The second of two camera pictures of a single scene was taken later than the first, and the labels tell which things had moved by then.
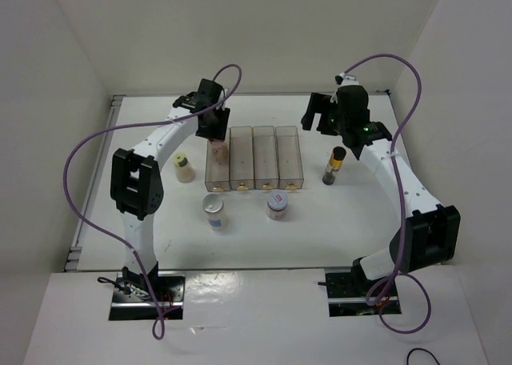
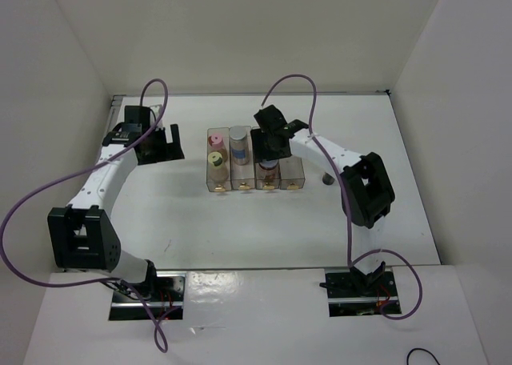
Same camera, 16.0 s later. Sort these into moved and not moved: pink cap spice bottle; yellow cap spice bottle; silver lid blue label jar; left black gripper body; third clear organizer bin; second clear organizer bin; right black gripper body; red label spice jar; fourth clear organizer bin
Moved: left black gripper body; yellow cap spice bottle; red label spice jar; right black gripper body; silver lid blue label jar
Not moved: third clear organizer bin; second clear organizer bin; fourth clear organizer bin; pink cap spice bottle
